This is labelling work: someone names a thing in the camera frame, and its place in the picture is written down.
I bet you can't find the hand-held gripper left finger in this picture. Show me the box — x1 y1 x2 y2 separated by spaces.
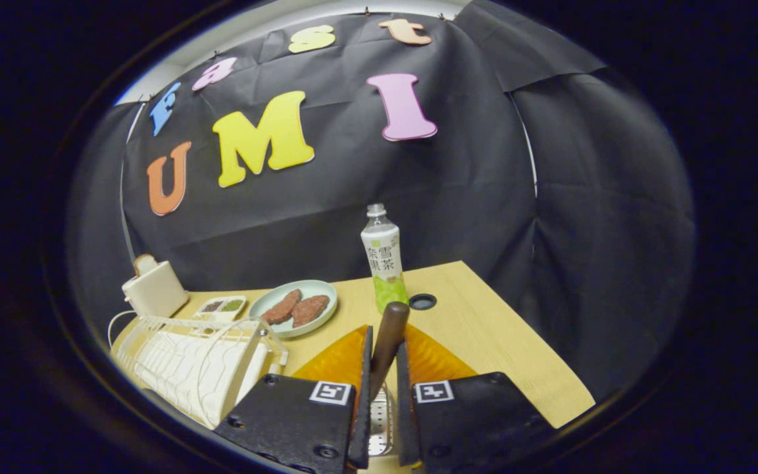
213 325 374 471

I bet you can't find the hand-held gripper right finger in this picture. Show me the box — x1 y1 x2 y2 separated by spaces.
395 324 554 469

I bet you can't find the metal mesh basket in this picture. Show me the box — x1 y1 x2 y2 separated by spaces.
367 385 396 458

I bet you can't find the wooden handled spoon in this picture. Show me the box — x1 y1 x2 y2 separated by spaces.
369 302 411 402

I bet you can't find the white wire dish rack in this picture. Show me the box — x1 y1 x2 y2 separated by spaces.
114 315 290 430

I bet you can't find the pale green meat dish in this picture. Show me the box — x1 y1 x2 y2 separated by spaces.
249 280 339 339

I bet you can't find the brown meat patty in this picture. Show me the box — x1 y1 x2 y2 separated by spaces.
291 295 330 329
261 289 302 325

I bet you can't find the cream divided grain tray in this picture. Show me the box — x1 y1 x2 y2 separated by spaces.
193 295 247 323

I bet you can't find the clear green drink bottle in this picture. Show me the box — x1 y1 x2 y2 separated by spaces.
361 203 410 315

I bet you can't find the cream toaster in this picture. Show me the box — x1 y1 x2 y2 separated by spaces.
121 260 190 319

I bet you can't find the black backdrop cloth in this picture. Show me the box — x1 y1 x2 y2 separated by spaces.
66 0 695 402

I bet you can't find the white toaster cable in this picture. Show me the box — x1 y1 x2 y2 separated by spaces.
108 309 136 350

